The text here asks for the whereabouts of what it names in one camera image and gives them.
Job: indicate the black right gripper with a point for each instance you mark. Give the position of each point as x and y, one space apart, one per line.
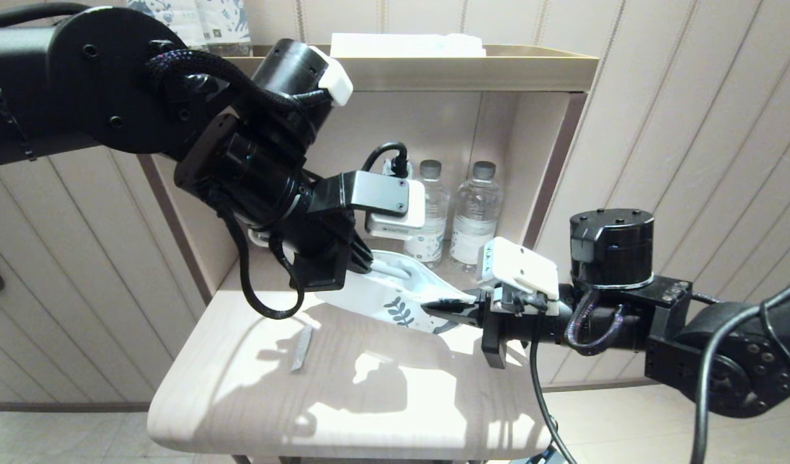
537 328

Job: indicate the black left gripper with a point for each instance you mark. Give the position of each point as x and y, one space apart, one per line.
321 251

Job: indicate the white leaf-print plastic bag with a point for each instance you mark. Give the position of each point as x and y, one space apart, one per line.
375 299

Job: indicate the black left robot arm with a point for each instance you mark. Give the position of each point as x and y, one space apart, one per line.
79 84

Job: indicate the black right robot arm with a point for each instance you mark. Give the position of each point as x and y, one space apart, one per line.
611 251

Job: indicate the small clear water bottle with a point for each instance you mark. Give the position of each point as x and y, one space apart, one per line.
473 212
433 225

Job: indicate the black blue connector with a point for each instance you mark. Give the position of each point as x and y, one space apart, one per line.
543 457

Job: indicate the beige wooden shelf cabinet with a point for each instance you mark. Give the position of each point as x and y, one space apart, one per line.
517 142

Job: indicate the white blue flat packet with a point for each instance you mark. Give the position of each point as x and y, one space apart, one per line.
408 45

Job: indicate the large blue-print water bottle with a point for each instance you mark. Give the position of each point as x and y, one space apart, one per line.
227 22

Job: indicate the blue patterned packages on top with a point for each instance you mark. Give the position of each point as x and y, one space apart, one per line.
173 16

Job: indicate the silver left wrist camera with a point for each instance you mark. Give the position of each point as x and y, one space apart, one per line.
388 200

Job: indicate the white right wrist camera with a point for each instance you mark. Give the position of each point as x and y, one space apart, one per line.
517 267

